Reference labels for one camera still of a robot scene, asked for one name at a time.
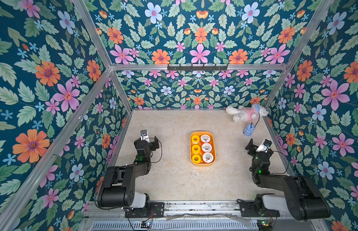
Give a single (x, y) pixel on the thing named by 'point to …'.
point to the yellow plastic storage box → (212, 142)
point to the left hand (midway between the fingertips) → (148, 136)
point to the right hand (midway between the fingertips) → (260, 141)
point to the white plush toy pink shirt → (241, 114)
